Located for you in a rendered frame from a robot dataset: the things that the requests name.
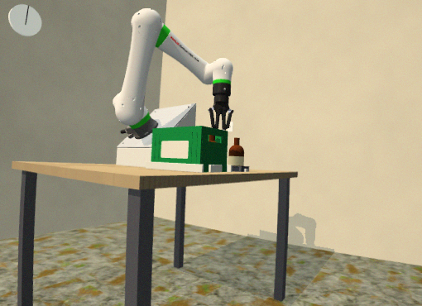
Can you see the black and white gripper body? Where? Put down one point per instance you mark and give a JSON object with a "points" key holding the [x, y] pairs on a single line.
{"points": [[220, 101]]}

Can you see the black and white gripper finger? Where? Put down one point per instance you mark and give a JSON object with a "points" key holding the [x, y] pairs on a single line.
{"points": [[216, 123], [224, 124]]}

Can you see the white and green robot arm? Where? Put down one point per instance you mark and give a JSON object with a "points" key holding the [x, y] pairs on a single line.
{"points": [[147, 26]]}

